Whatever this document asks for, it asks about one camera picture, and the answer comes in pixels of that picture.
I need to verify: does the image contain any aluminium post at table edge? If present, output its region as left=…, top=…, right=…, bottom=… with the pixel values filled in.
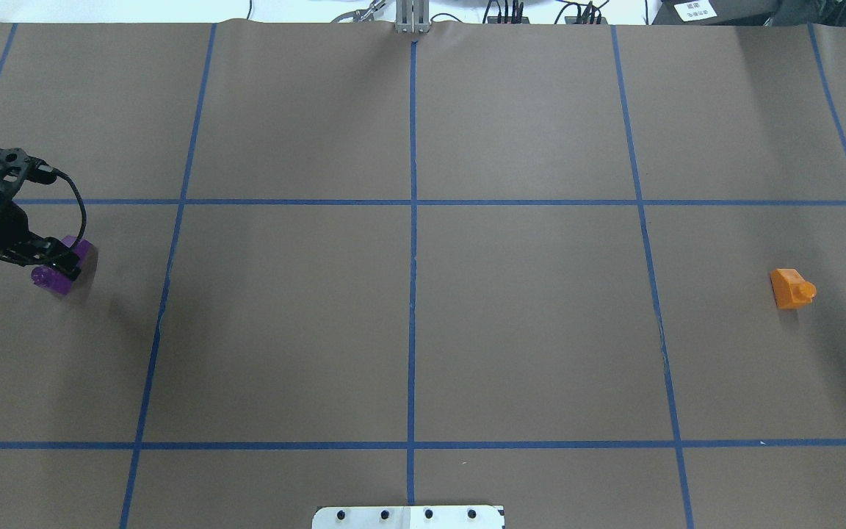
left=392, top=0, right=432, bottom=35

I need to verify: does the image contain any white mounting plate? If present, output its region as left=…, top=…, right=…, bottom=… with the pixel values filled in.
left=311, top=505, right=506, bottom=528

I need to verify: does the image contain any purple trapezoid block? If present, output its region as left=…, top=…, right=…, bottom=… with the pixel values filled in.
left=30, top=239, right=95, bottom=297

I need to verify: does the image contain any orange trapezoid block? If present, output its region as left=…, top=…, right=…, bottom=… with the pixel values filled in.
left=769, top=268, right=818, bottom=309

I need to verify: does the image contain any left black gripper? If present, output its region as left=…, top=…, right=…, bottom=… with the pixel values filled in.
left=0, top=148, right=83, bottom=281

